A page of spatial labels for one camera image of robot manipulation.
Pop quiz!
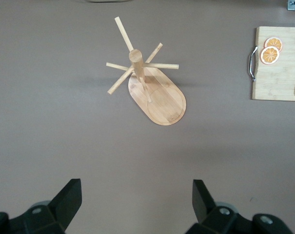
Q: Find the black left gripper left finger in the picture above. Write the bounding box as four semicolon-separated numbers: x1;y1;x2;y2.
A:
0;178;82;234

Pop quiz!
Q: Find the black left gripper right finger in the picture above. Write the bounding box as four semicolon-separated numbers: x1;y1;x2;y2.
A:
186;179;294;234

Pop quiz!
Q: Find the wooden mug tree rack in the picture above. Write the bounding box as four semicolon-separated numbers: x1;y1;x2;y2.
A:
106;16;187;126

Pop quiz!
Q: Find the bamboo cutting board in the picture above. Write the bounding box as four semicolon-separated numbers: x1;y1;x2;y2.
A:
248;26;295;102

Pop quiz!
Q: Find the orange slice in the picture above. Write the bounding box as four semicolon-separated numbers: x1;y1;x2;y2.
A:
264;36;283;52
260;46;280;66

